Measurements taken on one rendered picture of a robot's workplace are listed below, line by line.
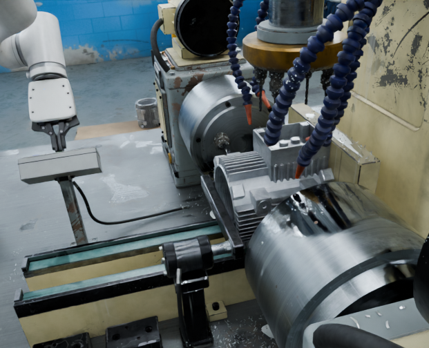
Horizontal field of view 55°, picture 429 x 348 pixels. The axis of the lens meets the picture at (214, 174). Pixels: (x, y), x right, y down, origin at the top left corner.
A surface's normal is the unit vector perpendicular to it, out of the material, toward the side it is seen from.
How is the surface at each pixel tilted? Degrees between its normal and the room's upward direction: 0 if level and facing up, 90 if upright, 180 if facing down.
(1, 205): 0
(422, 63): 90
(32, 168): 52
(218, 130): 90
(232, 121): 90
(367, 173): 90
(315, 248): 32
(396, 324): 0
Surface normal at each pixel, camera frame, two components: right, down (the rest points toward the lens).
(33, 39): -0.15, -0.10
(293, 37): -0.21, 0.50
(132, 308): 0.25, 0.48
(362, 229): -0.08, -0.86
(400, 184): -0.97, 0.17
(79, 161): 0.16, -0.16
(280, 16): -0.66, 0.40
